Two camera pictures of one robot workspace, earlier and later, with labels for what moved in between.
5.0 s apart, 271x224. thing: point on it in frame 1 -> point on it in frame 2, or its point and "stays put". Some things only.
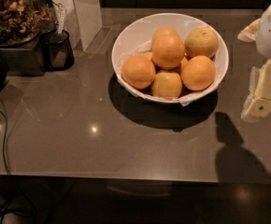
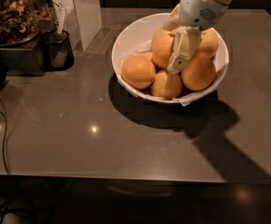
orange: x=198 y=73 stays put
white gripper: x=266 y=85 -> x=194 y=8
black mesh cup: x=57 y=50 stays put
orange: x=167 y=48 stays put
